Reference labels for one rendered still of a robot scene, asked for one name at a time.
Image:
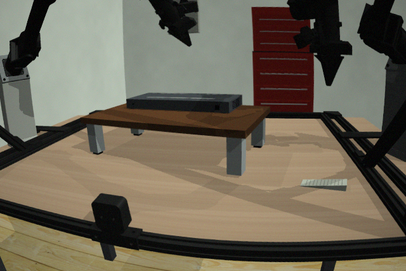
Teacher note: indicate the brown wooden stand with grey legs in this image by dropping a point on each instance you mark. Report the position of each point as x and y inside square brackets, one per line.
[240, 123]

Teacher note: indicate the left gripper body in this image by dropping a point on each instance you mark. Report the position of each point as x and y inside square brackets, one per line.
[170, 18]

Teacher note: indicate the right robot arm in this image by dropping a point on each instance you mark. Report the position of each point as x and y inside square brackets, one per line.
[377, 26]

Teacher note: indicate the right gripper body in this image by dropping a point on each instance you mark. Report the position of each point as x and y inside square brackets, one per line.
[334, 47]

